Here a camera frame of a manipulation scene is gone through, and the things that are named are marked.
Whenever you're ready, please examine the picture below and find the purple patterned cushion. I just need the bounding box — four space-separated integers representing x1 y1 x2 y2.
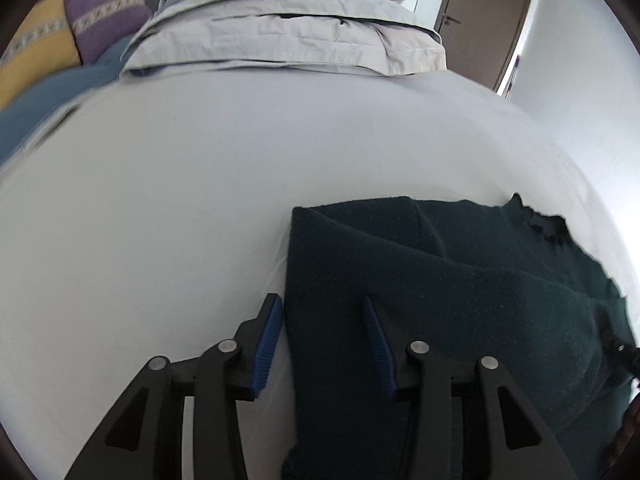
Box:
64 0 152 64

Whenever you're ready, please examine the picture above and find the yellow patterned cushion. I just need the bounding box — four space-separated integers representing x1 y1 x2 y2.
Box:
1 0 80 110

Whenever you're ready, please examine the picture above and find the person's hand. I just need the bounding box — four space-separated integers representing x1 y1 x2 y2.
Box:
602 396 640 480

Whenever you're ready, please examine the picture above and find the grey folded duvet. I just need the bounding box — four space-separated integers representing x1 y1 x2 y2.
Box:
124 0 447 77

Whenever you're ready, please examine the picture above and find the blue blanket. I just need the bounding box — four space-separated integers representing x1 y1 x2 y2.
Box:
1 35 132 164

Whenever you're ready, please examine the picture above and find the dark green knit sweater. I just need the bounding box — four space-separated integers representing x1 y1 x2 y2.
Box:
282 197 632 479

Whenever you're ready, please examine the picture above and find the white bed sheet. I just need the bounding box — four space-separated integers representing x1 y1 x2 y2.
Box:
1 70 638 479

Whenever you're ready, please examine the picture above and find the brown wooden door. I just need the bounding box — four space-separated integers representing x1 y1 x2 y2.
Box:
436 0 530 91

